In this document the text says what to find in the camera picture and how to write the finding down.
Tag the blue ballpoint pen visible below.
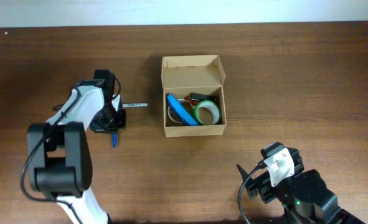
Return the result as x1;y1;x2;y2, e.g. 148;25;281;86
112;133;118;149

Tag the black marker pen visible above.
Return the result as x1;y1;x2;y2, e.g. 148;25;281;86
122;103;148;108

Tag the blue plastic case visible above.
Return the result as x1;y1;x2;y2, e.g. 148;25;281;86
167;94;199;126

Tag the green tape roll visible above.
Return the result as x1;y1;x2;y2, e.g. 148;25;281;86
194;100;222;125

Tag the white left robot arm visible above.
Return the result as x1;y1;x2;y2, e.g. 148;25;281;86
20;70;126;223

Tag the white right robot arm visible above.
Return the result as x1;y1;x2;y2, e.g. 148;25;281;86
237;142;363;224

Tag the beige masking tape roll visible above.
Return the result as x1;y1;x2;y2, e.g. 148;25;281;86
167;98;195;124

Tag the brown cardboard box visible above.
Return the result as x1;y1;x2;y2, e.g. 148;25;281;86
161;55;227;138

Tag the black right camera cable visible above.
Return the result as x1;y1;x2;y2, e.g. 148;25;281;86
237;160;268;224

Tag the black camera cable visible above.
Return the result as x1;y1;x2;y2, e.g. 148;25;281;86
19;76;122;224
237;160;268;224

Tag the black left camera cable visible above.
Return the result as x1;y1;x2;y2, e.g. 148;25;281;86
19;76;122;224

